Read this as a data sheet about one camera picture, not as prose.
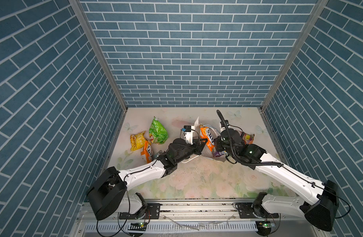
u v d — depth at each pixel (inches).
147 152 33.5
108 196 16.2
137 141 37.8
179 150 23.1
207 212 29.7
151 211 29.1
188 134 27.1
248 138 37.9
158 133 36.9
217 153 35.0
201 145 29.0
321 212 15.0
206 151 36.6
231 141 21.4
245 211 29.0
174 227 27.8
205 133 29.0
